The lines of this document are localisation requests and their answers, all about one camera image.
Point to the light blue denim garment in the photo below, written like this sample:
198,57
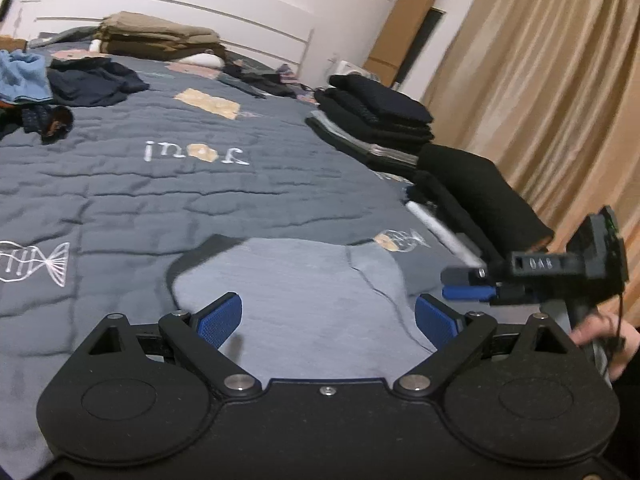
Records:
22,77

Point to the white folded cloth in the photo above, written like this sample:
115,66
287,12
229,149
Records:
445,232

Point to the black wall holder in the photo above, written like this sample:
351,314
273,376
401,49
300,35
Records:
6,2

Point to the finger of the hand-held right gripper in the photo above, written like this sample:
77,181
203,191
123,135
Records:
462,275
467,292

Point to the grey sweatshirt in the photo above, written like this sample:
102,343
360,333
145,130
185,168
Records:
310,300

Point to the dark grey crumpled garment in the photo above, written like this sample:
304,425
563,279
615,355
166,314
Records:
260,80

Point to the folded khaki blankets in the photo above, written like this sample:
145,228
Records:
155,35

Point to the person's right hand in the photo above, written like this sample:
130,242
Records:
627,345

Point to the black folded garment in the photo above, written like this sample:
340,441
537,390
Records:
480,195

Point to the grey printed bed quilt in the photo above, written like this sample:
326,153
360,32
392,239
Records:
150,200

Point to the beige curtain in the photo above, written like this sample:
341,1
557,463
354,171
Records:
550,85

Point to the dark dotted garment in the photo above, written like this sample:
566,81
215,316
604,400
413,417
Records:
47,122

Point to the stack of folded dark clothes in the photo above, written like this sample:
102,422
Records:
375,115

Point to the navy garment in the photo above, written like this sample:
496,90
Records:
95,85

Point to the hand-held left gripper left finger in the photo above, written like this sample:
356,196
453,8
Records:
220,317

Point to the white headboard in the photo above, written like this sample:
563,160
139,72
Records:
200,10

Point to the tall cardboard roll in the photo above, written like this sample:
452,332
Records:
400,25

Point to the white appliance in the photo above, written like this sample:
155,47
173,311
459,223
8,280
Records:
350,67

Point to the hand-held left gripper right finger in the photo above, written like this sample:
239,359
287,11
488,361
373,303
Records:
437,320

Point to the white pillow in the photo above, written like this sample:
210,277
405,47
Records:
202,60

